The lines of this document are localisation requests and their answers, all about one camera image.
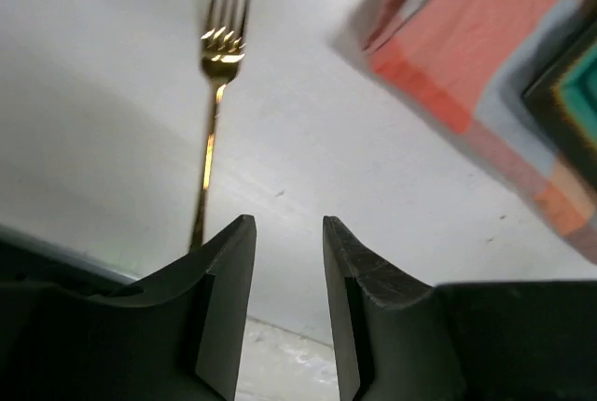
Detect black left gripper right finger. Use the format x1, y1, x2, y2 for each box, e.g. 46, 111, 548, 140
323, 216, 596, 400

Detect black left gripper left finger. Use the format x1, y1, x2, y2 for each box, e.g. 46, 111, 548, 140
1, 215, 257, 400

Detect square green black plate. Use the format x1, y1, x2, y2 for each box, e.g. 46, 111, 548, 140
522, 18, 596, 187

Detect checkered orange blue cloth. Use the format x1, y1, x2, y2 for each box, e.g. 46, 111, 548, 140
334, 0, 596, 260

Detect gold fork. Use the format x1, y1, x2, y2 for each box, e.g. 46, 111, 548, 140
189, 0, 251, 247

